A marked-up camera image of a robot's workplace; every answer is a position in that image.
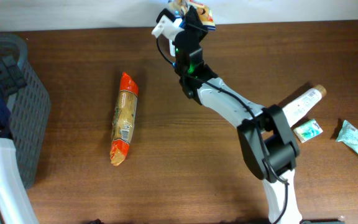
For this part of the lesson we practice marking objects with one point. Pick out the orange cracker snack pack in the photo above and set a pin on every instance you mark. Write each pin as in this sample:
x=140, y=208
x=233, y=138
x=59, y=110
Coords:
x=123, y=123

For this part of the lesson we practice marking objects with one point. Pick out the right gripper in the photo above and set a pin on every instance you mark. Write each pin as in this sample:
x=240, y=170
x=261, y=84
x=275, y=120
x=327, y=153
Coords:
x=194, y=25

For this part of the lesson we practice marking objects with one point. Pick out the white wet wipes pack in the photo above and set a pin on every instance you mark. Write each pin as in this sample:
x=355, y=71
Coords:
x=181, y=7

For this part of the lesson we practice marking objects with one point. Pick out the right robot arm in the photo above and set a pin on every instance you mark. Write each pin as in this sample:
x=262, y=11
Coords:
x=267, y=143

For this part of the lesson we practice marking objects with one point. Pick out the teal sachet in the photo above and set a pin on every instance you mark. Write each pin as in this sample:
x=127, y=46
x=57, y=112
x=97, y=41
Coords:
x=349, y=136

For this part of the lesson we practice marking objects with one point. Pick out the white barcode scanner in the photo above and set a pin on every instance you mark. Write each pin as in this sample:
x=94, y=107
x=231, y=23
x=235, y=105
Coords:
x=172, y=48

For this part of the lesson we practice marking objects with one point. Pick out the grey plastic basket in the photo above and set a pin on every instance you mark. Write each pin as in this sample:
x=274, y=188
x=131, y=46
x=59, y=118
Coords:
x=29, y=106

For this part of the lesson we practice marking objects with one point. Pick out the white bamboo print tube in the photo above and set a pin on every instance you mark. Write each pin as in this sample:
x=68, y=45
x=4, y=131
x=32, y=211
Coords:
x=299, y=107

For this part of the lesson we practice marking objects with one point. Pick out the small teal tissue pack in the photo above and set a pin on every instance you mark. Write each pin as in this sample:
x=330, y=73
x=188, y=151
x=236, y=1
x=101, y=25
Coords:
x=308, y=130

